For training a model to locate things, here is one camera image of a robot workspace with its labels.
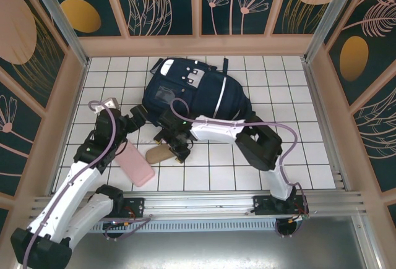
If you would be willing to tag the pink pencil case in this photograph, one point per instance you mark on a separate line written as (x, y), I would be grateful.
(137, 167)

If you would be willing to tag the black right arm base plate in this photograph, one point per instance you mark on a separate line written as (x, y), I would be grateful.
(263, 204)

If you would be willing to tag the aluminium frame post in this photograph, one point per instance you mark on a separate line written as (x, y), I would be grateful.
(58, 18)
(331, 15)

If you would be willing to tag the tan fabric glasses case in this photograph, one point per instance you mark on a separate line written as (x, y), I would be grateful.
(157, 156)

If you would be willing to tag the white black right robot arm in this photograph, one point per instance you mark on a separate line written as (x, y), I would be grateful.
(216, 130)

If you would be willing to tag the navy blue backpack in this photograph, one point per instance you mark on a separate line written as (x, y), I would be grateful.
(204, 92)

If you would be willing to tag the aluminium side rail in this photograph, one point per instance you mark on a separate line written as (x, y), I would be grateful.
(325, 120)

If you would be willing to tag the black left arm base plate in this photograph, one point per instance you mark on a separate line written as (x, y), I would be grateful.
(136, 205)

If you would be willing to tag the grey metal sheet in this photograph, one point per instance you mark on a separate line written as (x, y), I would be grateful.
(198, 250)

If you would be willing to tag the aluminium mounting rail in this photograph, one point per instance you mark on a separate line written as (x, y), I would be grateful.
(198, 201)

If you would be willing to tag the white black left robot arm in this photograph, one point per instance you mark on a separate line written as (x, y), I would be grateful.
(71, 185)

